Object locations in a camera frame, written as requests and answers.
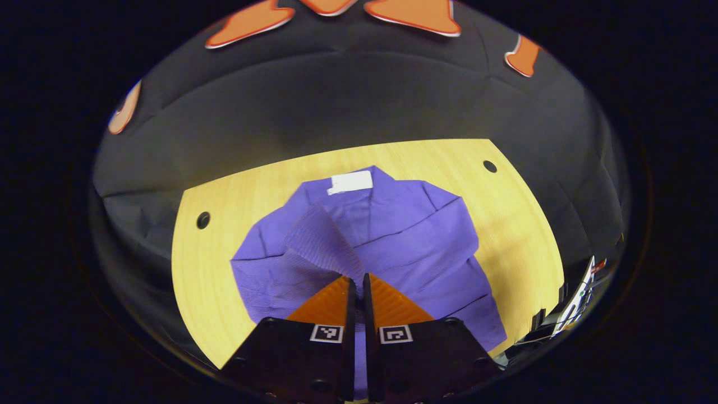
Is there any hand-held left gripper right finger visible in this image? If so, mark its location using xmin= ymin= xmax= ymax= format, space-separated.
xmin=362 ymin=273 xmax=504 ymax=402

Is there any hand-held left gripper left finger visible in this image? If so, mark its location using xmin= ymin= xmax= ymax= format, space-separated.
xmin=220 ymin=275 xmax=358 ymax=402

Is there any purple knit cardigan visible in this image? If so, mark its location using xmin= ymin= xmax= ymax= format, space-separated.
xmin=230 ymin=166 xmax=508 ymax=400

